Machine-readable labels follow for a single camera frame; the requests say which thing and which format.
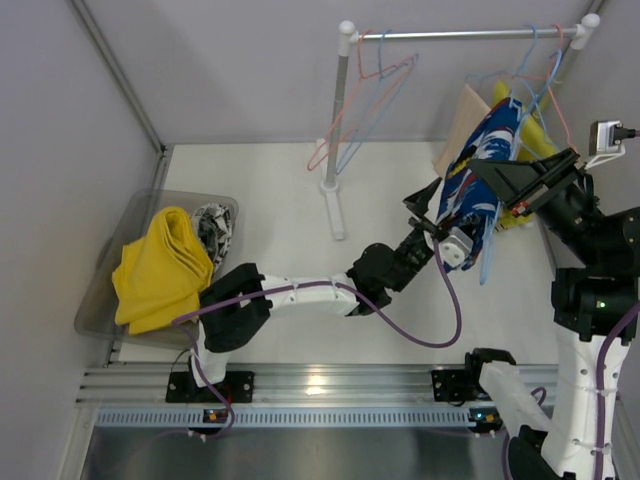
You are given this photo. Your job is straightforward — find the blue patterned garment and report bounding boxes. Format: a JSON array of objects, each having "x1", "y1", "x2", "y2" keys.
[{"x1": 437, "y1": 97, "x2": 523, "y2": 272}]

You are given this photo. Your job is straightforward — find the pink wire hanger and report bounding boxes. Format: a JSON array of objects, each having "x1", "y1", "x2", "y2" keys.
[
  {"x1": 306, "y1": 29, "x2": 419, "y2": 175},
  {"x1": 511, "y1": 24, "x2": 564, "y2": 146}
]

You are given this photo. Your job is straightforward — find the newspaper print trousers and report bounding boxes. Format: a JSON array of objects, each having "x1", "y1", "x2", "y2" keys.
[{"x1": 189, "y1": 203, "x2": 233, "y2": 270}]

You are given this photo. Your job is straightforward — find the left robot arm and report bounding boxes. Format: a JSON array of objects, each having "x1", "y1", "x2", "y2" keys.
[{"x1": 190, "y1": 179, "x2": 441, "y2": 389}]

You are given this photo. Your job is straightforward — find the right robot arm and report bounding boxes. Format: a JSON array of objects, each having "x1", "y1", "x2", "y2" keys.
[{"x1": 467, "y1": 149, "x2": 639, "y2": 479}]

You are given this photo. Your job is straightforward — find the yellow green garment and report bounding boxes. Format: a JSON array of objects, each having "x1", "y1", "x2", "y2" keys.
[{"x1": 492, "y1": 80, "x2": 558, "y2": 232}]

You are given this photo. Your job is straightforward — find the beige garment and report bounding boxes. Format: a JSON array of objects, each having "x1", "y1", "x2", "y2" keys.
[{"x1": 433, "y1": 84, "x2": 491, "y2": 178}]

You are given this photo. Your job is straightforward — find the white clothes rack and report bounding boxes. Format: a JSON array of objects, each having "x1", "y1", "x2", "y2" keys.
[{"x1": 315, "y1": 13, "x2": 602, "y2": 243}]

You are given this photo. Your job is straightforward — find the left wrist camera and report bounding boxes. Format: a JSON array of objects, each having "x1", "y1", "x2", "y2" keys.
[{"x1": 438, "y1": 225, "x2": 475, "y2": 273}]

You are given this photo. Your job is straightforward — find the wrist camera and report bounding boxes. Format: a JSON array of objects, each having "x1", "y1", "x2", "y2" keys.
[
  {"x1": 584, "y1": 120, "x2": 638, "y2": 171},
  {"x1": 438, "y1": 225, "x2": 475, "y2": 273}
]

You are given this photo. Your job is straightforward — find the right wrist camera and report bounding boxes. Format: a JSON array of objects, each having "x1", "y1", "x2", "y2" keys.
[{"x1": 584, "y1": 120, "x2": 638, "y2": 171}]

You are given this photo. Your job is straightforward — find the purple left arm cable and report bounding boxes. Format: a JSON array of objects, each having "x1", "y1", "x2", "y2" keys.
[{"x1": 172, "y1": 239, "x2": 462, "y2": 441}]

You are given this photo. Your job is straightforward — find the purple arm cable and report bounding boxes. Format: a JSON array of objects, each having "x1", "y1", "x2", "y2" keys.
[
  {"x1": 502, "y1": 128, "x2": 640, "y2": 480},
  {"x1": 172, "y1": 239, "x2": 462, "y2": 441}
]

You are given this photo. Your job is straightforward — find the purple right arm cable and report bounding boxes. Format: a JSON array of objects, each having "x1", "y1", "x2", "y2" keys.
[{"x1": 502, "y1": 128, "x2": 640, "y2": 480}]

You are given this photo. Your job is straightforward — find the aluminium mounting rail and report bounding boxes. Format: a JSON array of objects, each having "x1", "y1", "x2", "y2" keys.
[{"x1": 74, "y1": 363, "x2": 621, "y2": 404}]

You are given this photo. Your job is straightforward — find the aluminium frame post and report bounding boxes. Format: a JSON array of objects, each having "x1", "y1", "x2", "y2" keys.
[{"x1": 67, "y1": 0, "x2": 166, "y2": 158}]

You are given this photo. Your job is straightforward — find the grey slotted cable duct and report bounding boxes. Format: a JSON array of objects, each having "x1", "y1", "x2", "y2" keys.
[{"x1": 95, "y1": 405, "x2": 502, "y2": 432}]

